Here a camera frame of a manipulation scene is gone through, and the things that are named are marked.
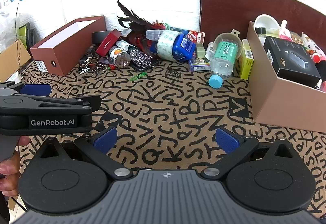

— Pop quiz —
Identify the person's left hand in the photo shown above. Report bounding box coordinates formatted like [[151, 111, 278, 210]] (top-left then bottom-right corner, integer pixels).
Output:
[[0, 136, 30, 198]]

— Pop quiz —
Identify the brown cardboard box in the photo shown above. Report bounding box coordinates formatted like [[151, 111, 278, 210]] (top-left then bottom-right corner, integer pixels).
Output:
[[0, 39, 32, 82]]

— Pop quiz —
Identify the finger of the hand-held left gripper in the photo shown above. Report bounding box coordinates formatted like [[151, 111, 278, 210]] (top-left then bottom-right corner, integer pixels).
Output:
[[0, 95, 102, 115], [0, 81, 51, 96]]

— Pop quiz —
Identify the green paper clip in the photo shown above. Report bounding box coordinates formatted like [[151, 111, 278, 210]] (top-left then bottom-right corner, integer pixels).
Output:
[[129, 72, 148, 81]]

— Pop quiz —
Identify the letter printed mat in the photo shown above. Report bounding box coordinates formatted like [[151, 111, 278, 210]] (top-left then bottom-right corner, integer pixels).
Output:
[[15, 57, 326, 214]]

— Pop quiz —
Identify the black object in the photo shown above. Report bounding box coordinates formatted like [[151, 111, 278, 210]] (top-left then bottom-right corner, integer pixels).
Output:
[[316, 60, 326, 80]]

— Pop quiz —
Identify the bunch of keys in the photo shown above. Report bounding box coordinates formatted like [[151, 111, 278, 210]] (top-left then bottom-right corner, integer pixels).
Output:
[[78, 57, 112, 75]]

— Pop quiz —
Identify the white small packet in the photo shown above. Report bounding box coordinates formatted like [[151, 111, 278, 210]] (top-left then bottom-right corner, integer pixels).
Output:
[[205, 42, 216, 60]]

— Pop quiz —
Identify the red card box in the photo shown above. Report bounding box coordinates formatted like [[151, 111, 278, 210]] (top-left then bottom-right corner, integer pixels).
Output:
[[188, 31, 205, 44]]

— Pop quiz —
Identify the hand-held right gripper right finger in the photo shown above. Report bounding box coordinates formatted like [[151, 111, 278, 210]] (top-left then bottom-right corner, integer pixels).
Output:
[[200, 127, 296, 181]]

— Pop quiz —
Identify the small clear bottle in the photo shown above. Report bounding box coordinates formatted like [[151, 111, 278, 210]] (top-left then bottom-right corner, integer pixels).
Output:
[[255, 27, 267, 45]]

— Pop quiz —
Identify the white bowl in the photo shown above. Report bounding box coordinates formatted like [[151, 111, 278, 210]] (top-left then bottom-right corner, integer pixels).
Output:
[[254, 14, 279, 36]]

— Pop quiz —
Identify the dark brown board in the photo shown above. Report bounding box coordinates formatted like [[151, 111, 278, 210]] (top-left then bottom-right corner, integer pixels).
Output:
[[200, 0, 326, 47]]

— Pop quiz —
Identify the red white doll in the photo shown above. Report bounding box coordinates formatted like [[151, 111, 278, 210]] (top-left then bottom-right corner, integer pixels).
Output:
[[302, 33, 326, 64]]

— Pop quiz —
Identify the pink plastic toy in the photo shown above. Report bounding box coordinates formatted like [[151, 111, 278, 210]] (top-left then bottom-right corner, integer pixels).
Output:
[[279, 20, 293, 41]]

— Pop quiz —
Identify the clear plastic measuring cup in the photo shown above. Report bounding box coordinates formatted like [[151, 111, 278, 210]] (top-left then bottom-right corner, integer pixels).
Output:
[[213, 29, 242, 58]]

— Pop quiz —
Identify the water bottle green label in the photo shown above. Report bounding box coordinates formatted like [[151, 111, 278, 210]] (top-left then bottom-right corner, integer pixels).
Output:
[[208, 39, 238, 88]]

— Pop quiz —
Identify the black charger box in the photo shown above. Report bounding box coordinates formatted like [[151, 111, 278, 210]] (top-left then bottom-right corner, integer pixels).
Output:
[[263, 36, 322, 88]]

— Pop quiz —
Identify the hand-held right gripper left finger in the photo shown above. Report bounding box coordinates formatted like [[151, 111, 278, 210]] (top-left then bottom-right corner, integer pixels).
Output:
[[33, 127, 134, 181]]

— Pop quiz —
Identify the blue printed card box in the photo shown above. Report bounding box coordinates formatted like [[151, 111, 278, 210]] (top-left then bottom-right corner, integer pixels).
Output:
[[188, 57, 210, 72]]

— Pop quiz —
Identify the black phone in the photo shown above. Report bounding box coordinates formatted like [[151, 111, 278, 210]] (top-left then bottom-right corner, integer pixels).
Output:
[[132, 60, 160, 72]]

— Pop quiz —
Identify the black white knitted pouch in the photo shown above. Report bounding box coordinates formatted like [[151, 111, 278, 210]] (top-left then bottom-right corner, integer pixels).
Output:
[[129, 49, 153, 69]]

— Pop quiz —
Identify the brown shoebox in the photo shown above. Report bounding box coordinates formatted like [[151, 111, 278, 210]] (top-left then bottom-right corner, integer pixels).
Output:
[[30, 16, 107, 76]]

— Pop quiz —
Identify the white tube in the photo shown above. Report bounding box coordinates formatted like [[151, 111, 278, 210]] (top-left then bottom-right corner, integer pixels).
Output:
[[116, 40, 133, 50]]

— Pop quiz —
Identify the yellow green box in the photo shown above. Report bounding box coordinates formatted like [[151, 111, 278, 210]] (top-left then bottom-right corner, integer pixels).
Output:
[[238, 39, 254, 80]]

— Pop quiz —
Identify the black red feather toy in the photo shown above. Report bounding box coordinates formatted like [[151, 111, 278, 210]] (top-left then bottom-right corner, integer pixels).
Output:
[[117, 0, 165, 47]]

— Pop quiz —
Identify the red flat box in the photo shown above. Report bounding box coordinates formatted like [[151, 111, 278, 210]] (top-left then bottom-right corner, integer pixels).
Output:
[[96, 29, 123, 58]]

